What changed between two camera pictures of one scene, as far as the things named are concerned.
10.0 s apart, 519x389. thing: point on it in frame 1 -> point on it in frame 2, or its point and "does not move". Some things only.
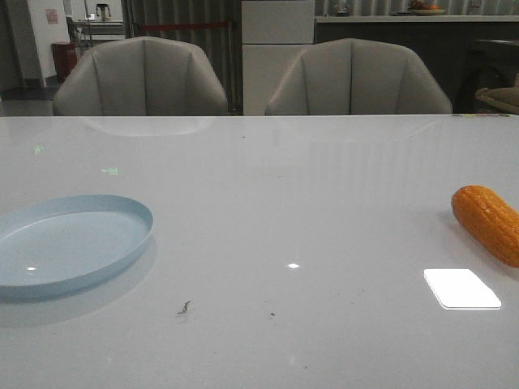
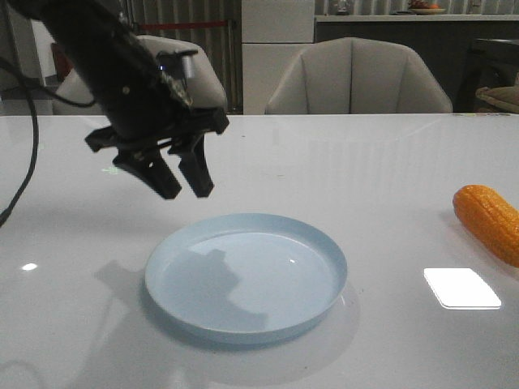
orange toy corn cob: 492,219 does not move
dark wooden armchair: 487,64 does not move
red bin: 65,57 does not move
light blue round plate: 55,244 -> 246,278
